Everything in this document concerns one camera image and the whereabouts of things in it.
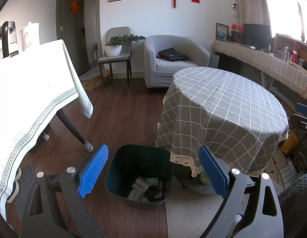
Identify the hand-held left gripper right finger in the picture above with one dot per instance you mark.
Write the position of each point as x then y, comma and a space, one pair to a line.
213, 171

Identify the black round table base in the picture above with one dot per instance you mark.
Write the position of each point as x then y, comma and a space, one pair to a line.
193, 187

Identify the grey shaggy rug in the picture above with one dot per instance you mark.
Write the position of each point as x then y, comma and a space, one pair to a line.
297, 191

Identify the black kettle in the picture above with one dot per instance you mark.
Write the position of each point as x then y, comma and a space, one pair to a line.
5, 37

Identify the black monitor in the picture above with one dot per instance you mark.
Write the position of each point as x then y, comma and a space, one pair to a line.
256, 34

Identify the potted plant in white pot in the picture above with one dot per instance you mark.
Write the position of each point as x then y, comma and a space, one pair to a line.
113, 50

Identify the table with white cloth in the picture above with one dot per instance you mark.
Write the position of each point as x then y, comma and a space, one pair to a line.
27, 91

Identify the picture frame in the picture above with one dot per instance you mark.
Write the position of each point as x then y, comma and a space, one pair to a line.
222, 27

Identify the trash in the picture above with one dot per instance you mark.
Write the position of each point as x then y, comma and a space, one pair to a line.
152, 193

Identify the striped table leg sock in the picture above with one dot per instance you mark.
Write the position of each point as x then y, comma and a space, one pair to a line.
87, 146
45, 137

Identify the small glass jar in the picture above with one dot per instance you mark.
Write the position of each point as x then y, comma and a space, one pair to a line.
205, 178

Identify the long desk with fringed cloth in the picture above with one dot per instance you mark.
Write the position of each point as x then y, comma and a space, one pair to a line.
262, 59

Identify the black bag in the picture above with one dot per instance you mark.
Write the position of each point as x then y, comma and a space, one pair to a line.
172, 54

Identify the yellow container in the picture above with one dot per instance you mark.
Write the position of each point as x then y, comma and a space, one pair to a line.
289, 143

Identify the grey ribbed floor mat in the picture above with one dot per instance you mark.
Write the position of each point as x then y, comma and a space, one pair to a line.
27, 178

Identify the red door decoration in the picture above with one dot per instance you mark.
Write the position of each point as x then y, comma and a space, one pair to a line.
74, 6

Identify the small globe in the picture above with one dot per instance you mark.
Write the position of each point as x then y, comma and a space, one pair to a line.
221, 36

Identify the white jug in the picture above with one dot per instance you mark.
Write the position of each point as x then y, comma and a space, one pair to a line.
29, 37

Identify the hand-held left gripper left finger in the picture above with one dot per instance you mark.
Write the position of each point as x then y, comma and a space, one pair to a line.
93, 169

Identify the grey chair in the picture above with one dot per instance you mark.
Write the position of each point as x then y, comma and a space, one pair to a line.
118, 31

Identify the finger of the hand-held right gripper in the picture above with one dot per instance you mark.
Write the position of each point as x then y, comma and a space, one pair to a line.
301, 122
303, 109

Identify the wooden desk organizer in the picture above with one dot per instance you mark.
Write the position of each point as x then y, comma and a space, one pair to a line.
292, 52

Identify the grey door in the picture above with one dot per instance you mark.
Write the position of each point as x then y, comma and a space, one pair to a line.
74, 42

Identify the black table leg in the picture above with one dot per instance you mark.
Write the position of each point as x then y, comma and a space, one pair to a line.
69, 126

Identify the white security camera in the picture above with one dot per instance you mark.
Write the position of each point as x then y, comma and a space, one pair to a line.
234, 6

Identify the beige floor rug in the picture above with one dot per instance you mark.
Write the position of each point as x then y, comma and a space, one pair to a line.
188, 215

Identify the red flag ornament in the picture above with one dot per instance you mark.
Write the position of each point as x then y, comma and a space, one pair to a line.
236, 27

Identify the grey checked tablecloth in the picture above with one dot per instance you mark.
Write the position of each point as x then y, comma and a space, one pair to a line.
218, 109

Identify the grey armchair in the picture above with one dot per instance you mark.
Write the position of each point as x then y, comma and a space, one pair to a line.
153, 74

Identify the dark trash bin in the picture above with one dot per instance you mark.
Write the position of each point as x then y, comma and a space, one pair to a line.
126, 158

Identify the bright window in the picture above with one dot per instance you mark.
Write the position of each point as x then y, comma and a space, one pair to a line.
280, 5

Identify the white dark sneaker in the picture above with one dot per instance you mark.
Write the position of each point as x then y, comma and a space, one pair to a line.
19, 173
12, 191

